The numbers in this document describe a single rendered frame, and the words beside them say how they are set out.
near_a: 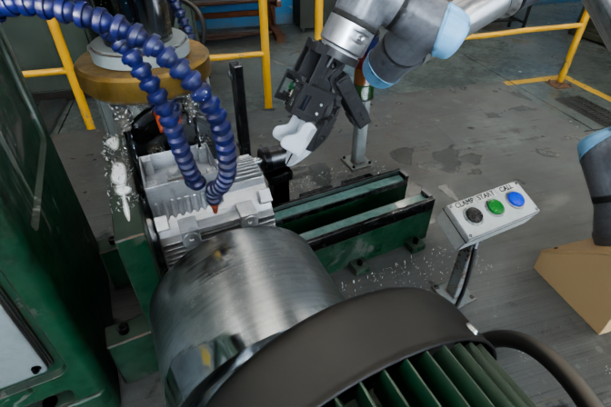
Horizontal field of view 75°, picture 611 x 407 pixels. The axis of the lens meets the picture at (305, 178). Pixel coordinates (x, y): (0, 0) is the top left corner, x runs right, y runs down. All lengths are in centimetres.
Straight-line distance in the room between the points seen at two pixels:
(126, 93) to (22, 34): 344
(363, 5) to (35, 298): 57
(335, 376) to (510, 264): 92
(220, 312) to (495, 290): 70
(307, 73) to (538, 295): 71
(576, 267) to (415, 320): 82
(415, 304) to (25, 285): 48
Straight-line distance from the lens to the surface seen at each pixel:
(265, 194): 70
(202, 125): 92
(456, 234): 74
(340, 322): 19
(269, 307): 44
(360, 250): 94
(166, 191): 67
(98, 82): 57
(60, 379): 74
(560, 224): 126
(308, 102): 62
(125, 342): 77
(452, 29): 65
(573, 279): 102
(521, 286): 104
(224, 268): 49
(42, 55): 399
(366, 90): 115
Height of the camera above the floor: 152
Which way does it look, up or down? 36 degrees down
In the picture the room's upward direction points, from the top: straight up
